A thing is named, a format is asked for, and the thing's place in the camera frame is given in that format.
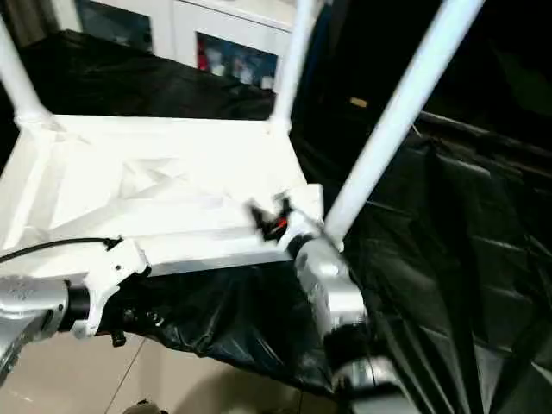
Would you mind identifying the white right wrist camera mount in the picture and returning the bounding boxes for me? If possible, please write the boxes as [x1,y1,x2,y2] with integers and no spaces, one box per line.
[279,183,325,252]

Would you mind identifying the white cabinet with glass doors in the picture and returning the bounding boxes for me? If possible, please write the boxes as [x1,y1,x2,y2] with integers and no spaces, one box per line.
[55,0,298,91]

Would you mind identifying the black case with yellow label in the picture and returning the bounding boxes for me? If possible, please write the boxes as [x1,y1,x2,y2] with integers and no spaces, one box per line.
[310,0,432,126]

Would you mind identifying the grey curtain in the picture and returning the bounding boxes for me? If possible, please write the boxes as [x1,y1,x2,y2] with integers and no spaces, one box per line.
[3,0,70,47]

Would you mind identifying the black plastic mat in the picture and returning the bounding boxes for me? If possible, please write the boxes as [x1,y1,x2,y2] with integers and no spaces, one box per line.
[0,28,552,414]

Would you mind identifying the white plastic table top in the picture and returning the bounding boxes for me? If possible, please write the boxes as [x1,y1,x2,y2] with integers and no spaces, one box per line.
[0,112,346,285]

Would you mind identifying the blue upright panel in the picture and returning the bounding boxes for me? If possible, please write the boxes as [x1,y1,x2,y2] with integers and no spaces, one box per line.
[308,0,334,87]

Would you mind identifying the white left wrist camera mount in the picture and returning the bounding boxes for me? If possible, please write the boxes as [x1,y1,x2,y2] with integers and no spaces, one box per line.
[71,236,153,340]

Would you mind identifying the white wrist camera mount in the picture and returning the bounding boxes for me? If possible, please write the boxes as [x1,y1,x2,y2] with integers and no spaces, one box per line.
[279,183,325,252]
[71,236,153,340]

